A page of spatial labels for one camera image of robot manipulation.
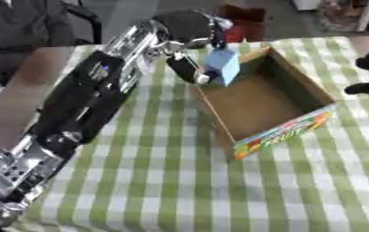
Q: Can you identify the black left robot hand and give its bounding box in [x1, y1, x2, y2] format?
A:
[151, 10, 234, 85]

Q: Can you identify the light blue block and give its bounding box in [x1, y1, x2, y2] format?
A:
[201, 49, 241, 88]

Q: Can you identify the open cardboard box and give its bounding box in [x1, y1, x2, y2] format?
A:
[193, 45, 340, 161]

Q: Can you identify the red and brown bag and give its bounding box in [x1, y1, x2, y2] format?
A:
[214, 3, 268, 44]

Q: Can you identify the black chair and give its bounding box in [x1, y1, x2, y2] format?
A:
[0, 0, 105, 85]

